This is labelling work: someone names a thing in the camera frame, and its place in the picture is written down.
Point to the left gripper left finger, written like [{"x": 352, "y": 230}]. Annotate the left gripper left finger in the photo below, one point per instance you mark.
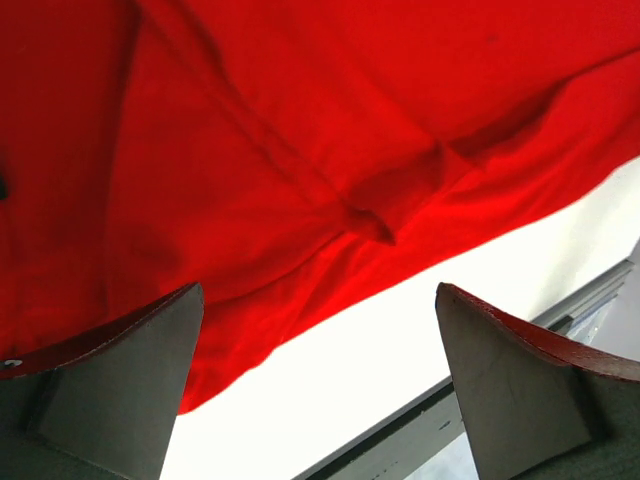
[{"x": 102, "y": 404}]

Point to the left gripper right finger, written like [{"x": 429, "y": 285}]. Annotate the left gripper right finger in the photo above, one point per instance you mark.
[{"x": 536, "y": 404}]

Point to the red t shirt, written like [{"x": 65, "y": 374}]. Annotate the red t shirt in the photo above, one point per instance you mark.
[{"x": 291, "y": 157}]

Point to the aluminium front rail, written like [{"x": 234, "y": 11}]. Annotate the aluminium front rail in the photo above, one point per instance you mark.
[{"x": 427, "y": 439}]

